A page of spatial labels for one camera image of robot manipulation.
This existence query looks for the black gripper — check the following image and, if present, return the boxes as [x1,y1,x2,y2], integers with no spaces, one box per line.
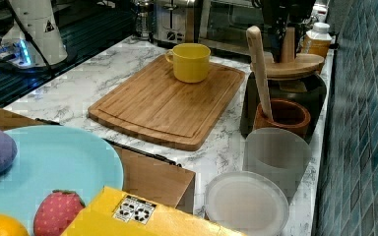
[251,0,316,63]

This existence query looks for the round wooden lid with knob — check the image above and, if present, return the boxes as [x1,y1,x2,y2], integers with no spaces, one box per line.
[264,28,325,81]

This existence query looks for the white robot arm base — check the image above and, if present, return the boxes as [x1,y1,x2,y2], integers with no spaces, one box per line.
[0,0,77,74]

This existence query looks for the black tea container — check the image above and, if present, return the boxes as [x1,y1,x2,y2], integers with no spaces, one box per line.
[239,73,327,143]

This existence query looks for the translucent plastic lid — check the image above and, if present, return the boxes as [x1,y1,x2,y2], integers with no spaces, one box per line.
[205,171,288,236]

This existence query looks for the wooden pestle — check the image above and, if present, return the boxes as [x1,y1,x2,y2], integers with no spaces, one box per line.
[246,26,273,120]

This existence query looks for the orange juice bottle white cap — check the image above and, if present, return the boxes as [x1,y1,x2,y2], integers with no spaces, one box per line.
[300,22,332,58]

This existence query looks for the stainless toaster oven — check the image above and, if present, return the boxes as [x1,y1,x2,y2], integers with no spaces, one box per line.
[199,0,272,55]

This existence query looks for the yellow ceramic mug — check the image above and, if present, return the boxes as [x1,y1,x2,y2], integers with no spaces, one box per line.
[164,43,211,84]

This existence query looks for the brown wooden mortar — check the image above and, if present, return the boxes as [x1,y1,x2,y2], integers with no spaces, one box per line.
[253,98,311,138]

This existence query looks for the silver toaster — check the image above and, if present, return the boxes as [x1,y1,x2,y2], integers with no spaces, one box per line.
[154,0,203,44]

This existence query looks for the glass french press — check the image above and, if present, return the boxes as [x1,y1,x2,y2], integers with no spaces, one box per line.
[132,0,155,42]

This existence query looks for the translucent plastic cup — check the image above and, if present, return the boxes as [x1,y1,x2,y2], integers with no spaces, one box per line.
[242,128,311,202]

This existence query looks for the bamboo cutting board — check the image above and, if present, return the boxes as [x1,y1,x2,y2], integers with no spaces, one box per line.
[88,56,245,151]

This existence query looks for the yellow cardboard box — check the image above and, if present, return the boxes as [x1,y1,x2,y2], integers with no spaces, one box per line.
[61,187,246,236]

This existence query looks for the light blue plate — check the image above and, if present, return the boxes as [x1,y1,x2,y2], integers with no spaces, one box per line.
[0,125,124,233]

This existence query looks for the red plush strawberry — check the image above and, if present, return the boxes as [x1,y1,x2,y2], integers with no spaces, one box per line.
[33,190,86,236]

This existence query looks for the orange fruit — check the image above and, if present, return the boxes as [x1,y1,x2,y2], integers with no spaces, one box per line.
[0,214,30,236]

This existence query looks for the black cable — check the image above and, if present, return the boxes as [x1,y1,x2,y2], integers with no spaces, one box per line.
[4,0,57,80]

